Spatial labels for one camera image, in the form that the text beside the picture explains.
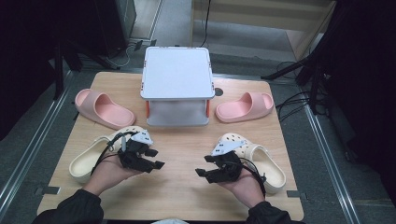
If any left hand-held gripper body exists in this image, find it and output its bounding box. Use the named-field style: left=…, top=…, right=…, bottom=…
left=117, top=130, right=155, bottom=173

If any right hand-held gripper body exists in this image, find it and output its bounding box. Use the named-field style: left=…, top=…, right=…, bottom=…
left=205, top=139, right=248, bottom=185

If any cream perforated clog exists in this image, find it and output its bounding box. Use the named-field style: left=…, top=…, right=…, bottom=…
left=68, top=125, right=150, bottom=185
left=217, top=133, right=288, bottom=195

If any pink foam slipper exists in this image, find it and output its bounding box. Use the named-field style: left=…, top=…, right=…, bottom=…
left=74, top=88, right=137, bottom=131
left=215, top=91, right=276, bottom=124

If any white two-tier shoe rack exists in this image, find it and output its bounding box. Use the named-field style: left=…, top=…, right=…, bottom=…
left=139, top=46, right=217, bottom=128

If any person's right hand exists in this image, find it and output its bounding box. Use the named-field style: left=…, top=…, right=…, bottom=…
left=218, top=169, right=266, bottom=209

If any person's left hand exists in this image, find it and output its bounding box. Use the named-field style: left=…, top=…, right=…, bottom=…
left=83, top=153, right=144, bottom=197

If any grey tape strip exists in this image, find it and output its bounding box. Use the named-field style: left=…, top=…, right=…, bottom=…
left=34, top=185, right=62, bottom=197
left=286, top=189, right=308, bottom=201

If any black metal stand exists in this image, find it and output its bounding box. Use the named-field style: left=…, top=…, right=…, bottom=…
left=50, top=36, right=85, bottom=101
left=261, top=46, right=332, bottom=117

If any black cabinet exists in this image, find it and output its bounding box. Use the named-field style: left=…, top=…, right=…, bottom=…
left=92, top=0, right=138, bottom=59

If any dark curtain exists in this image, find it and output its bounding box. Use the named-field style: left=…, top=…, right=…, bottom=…
left=0, top=0, right=64, bottom=142
left=323, top=0, right=396, bottom=200

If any light wooden cabinet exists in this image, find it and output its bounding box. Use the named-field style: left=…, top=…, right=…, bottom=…
left=189, top=0, right=339, bottom=61

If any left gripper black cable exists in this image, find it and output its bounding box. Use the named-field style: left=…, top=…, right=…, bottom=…
left=91, top=131, right=139, bottom=175

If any black floor cables bundle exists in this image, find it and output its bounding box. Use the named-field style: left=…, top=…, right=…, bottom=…
left=275, top=60, right=330, bottom=123

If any white floor cable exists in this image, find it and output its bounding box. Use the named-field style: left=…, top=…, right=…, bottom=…
left=105, top=46, right=134, bottom=70

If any metal floor rail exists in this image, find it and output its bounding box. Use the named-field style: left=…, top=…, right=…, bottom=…
left=0, top=70, right=75, bottom=217
left=302, top=102, right=363, bottom=224

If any black hanging cable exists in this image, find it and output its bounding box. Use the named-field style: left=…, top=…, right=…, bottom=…
left=199, top=0, right=213, bottom=49

